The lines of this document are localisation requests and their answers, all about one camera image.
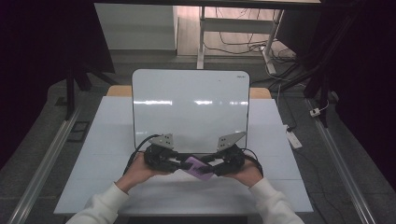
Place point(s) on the white desk frame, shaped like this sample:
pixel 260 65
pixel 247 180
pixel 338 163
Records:
pixel 236 26

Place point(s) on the white power strip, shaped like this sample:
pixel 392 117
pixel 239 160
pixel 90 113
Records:
pixel 293 137

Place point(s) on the black tripod stand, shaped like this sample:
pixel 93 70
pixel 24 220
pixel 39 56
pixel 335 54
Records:
pixel 314 71
pixel 74 84

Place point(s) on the purple eraser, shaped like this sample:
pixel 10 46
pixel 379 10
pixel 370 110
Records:
pixel 195 169

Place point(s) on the small white adapter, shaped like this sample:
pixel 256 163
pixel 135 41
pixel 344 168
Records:
pixel 315 112

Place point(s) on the person's right hand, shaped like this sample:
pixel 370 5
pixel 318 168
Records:
pixel 246 174

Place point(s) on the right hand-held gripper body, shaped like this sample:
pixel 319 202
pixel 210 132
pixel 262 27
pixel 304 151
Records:
pixel 232 155

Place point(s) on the white whiteboard with black edge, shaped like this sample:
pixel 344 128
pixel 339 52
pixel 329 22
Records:
pixel 190 105

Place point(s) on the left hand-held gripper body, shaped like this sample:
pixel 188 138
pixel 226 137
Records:
pixel 158 152

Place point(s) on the white cabinet panel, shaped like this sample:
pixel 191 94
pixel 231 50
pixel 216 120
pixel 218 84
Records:
pixel 134 28

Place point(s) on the person's left hand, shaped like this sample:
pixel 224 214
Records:
pixel 138 171

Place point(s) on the aluminium floor rail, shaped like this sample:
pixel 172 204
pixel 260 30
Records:
pixel 40 171
pixel 342 168

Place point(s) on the black floor plate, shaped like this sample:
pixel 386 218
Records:
pixel 79 131

